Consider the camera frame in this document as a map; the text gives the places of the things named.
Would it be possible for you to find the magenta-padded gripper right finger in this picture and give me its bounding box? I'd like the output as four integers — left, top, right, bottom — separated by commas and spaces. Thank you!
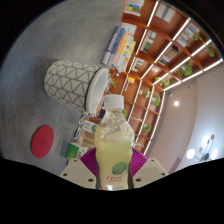
130, 148, 169, 190

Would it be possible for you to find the green and white box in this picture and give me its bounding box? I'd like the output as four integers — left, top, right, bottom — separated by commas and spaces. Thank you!
65, 142, 81, 160

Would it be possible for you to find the flat round red coaster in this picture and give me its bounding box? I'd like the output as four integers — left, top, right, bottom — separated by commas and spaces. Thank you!
30, 125, 55, 159

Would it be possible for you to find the stack of colourful books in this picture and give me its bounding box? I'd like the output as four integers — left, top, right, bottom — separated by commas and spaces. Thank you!
101, 25, 137, 74

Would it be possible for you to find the white cup with triangle pattern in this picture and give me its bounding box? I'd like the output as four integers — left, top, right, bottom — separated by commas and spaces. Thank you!
43, 59, 112, 116

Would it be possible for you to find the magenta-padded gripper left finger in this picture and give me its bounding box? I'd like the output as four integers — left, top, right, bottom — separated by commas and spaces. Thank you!
59, 147, 100, 190

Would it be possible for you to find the clear bottle with yellow drink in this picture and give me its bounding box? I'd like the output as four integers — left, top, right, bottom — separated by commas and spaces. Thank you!
94, 94, 136, 192

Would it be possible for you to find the branched ceiling lamp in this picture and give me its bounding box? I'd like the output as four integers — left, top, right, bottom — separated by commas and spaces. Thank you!
186, 134, 219, 163

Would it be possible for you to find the small white green carton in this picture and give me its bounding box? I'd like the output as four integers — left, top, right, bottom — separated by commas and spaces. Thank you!
81, 119, 99, 134

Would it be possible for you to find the wooden shelf unit with books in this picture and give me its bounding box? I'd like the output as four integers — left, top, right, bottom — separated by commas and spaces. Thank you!
109, 0, 224, 158

